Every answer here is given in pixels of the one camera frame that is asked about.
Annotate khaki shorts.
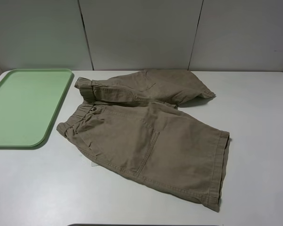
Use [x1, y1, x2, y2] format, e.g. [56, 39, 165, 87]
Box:
[57, 69, 230, 211]

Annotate green plastic tray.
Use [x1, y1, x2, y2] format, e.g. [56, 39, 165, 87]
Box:
[0, 69, 73, 148]

